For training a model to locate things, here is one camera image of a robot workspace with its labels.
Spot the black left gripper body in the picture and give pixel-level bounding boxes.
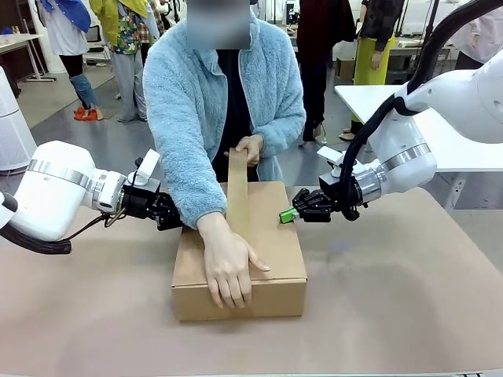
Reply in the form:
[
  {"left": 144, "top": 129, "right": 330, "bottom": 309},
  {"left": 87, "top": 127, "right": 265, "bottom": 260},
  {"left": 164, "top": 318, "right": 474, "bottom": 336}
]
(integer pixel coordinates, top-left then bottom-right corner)
[{"left": 122, "top": 180, "right": 163, "bottom": 221}]

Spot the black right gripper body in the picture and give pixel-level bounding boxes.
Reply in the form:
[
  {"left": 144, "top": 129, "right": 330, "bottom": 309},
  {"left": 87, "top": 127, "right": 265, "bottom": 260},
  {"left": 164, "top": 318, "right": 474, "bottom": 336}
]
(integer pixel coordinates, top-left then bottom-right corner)
[{"left": 318, "top": 171, "right": 361, "bottom": 224}]

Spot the brown cardboard box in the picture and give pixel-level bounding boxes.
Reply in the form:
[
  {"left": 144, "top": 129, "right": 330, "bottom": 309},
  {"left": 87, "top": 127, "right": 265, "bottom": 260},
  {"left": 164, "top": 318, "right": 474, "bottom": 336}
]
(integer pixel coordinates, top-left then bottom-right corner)
[{"left": 170, "top": 181, "right": 309, "bottom": 323}]

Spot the person's right forearm blue sleeve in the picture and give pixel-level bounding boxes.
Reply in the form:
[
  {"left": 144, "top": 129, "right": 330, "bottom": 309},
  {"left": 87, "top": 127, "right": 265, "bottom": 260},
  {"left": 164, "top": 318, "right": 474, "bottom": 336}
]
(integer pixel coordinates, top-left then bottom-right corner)
[{"left": 158, "top": 148, "right": 230, "bottom": 232}]

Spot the person's left forearm blue sleeve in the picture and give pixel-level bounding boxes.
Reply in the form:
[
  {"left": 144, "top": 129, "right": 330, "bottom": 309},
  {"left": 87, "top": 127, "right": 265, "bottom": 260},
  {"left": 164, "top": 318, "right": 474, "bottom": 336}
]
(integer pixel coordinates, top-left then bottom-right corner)
[{"left": 251, "top": 104, "right": 307, "bottom": 158}]

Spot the person's left hand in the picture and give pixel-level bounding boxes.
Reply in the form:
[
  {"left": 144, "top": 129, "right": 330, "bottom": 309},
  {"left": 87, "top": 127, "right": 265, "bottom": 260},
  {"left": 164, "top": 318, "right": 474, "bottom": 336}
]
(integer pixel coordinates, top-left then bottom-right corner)
[{"left": 235, "top": 134, "right": 264, "bottom": 167}]

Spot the person's right hand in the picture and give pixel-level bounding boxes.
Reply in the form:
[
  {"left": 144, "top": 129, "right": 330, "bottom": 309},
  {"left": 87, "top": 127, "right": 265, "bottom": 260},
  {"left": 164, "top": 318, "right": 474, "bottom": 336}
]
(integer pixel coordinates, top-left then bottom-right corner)
[{"left": 196, "top": 214, "right": 272, "bottom": 310}]

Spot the large white table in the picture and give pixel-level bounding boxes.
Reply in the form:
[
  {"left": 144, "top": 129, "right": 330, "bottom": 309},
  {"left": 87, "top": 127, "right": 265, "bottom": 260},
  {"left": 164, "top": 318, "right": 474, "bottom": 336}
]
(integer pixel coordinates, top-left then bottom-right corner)
[{"left": 333, "top": 83, "right": 503, "bottom": 214}]

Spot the person in blue fleece jacket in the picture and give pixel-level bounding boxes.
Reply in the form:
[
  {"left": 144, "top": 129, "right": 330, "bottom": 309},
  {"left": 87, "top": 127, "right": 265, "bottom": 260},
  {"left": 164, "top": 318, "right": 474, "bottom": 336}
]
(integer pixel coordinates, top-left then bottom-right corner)
[{"left": 142, "top": 4, "right": 308, "bottom": 232}]

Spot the small cardboard box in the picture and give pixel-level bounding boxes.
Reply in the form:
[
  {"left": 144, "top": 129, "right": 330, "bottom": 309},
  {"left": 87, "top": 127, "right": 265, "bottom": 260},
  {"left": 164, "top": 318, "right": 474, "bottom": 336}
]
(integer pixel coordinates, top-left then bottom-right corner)
[{"left": 335, "top": 57, "right": 357, "bottom": 82}]

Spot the person in yellow apron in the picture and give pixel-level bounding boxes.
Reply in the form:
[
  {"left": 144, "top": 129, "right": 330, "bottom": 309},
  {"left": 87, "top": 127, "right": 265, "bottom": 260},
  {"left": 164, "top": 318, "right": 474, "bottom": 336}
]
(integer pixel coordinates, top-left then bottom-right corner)
[{"left": 339, "top": 0, "right": 406, "bottom": 143}]

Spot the white ribbed cylinder appliance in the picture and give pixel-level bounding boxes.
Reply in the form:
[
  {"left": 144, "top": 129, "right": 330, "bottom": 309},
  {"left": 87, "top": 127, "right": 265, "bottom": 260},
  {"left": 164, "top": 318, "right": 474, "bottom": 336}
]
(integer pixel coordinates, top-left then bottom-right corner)
[{"left": 0, "top": 64, "right": 39, "bottom": 174}]

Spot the person in floral shirt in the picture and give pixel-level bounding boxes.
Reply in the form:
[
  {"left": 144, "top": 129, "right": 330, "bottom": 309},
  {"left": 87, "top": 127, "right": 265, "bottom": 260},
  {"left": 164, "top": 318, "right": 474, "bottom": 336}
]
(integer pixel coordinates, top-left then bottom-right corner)
[{"left": 89, "top": 0, "right": 159, "bottom": 123}]

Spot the person in dark red top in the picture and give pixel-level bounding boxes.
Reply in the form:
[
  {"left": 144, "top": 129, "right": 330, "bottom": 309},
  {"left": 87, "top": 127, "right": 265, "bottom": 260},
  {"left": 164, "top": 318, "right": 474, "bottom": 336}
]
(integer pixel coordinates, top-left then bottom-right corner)
[{"left": 296, "top": 0, "right": 357, "bottom": 145}]

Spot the person with blue jacket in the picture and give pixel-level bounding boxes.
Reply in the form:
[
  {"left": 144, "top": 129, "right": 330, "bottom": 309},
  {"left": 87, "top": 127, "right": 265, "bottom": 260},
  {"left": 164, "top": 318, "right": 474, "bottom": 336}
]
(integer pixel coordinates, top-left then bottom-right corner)
[{"left": 38, "top": 0, "right": 100, "bottom": 121}]

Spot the white desk with wooden top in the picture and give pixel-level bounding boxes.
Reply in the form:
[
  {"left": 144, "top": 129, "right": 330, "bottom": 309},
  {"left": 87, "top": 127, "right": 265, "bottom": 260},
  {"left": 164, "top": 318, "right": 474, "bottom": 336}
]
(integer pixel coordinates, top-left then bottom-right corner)
[{"left": 0, "top": 32, "right": 57, "bottom": 84}]

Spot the person in pale pink coat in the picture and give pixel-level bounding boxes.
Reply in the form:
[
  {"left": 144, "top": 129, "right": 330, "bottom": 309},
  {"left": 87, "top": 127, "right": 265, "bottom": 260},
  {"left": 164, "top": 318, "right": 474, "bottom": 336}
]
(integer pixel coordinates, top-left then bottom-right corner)
[{"left": 454, "top": 0, "right": 503, "bottom": 72}]

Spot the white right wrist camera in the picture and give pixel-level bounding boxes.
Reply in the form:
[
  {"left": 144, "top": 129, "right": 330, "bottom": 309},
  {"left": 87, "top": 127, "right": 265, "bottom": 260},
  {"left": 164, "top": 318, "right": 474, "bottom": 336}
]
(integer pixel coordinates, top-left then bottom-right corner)
[{"left": 316, "top": 145, "right": 357, "bottom": 178}]

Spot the black right arm cable sleeve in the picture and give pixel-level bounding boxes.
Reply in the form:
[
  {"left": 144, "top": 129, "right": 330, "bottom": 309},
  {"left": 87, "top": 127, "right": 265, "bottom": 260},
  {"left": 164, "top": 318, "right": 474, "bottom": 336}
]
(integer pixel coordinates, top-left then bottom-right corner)
[{"left": 339, "top": 0, "right": 489, "bottom": 221}]

